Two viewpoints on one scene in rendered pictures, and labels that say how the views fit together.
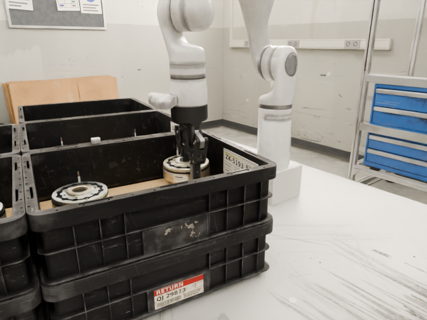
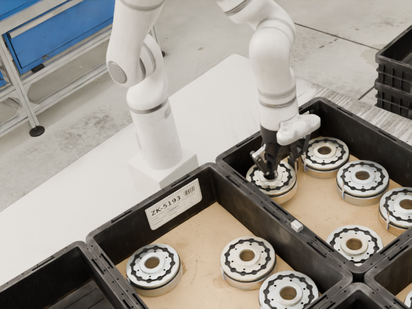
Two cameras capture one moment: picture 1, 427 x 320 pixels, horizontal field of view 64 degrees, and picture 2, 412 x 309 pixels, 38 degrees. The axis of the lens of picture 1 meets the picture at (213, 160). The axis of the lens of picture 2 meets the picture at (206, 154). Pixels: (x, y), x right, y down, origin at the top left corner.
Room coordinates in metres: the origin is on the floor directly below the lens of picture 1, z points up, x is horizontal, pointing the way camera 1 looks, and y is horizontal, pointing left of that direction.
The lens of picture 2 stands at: (0.82, 0.94, 1.71)
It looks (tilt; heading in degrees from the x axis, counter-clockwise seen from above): 40 degrees down; 271
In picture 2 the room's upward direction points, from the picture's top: 12 degrees counter-clockwise
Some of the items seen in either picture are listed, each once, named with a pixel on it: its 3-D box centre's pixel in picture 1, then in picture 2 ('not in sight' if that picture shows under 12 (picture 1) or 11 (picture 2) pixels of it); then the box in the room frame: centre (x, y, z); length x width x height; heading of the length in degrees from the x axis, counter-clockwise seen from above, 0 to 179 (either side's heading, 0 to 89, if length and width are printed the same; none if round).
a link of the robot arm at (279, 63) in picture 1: (276, 79); (140, 73); (0.95, -0.17, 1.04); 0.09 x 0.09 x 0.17; 44
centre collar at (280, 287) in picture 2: not in sight; (288, 293); (0.74, 0.33, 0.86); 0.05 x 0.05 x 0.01
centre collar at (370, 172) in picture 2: not in sight; (362, 176); (0.54, 0.09, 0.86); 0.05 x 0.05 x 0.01
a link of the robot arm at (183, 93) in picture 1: (179, 88); (284, 110); (0.68, 0.07, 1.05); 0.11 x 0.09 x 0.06; 115
